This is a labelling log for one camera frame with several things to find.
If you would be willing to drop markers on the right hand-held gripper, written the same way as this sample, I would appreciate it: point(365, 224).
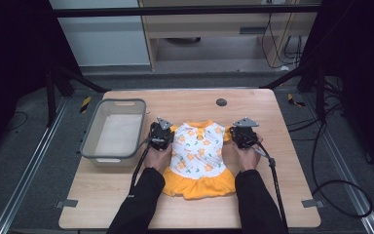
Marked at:
point(244, 136)

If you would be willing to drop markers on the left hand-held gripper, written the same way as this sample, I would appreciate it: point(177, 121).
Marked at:
point(160, 136)

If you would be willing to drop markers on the white and orange floral dress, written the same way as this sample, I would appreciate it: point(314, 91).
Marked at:
point(196, 156)

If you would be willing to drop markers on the person's left hand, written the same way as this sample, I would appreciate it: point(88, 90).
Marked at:
point(157, 159)

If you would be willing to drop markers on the person's right hand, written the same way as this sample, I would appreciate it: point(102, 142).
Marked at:
point(248, 159)

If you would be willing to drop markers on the dark round table grommet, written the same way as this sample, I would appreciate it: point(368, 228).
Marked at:
point(221, 102)

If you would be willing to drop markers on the white basket with grey rim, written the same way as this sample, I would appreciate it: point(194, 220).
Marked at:
point(118, 133)

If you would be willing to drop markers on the black and yellow tape piece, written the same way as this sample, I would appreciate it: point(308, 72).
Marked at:
point(85, 104)
point(294, 100)

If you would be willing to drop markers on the black metal stand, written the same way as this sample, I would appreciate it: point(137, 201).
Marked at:
point(319, 94)
point(50, 97)

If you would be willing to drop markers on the grey tape mark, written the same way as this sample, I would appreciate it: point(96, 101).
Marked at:
point(66, 203)
point(312, 203)

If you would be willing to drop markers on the white cabinet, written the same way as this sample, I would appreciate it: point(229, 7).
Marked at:
point(104, 39)

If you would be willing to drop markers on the light wooden desk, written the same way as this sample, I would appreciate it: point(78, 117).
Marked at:
point(207, 22)

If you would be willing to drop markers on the black horizontal bar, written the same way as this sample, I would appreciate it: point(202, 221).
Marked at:
point(175, 11)

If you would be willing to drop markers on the black curtain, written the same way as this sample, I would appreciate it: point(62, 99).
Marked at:
point(13, 65)
point(363, 65)

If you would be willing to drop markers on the aluminium rail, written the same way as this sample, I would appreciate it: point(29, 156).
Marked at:
point(29, 169)
point(347, 169)

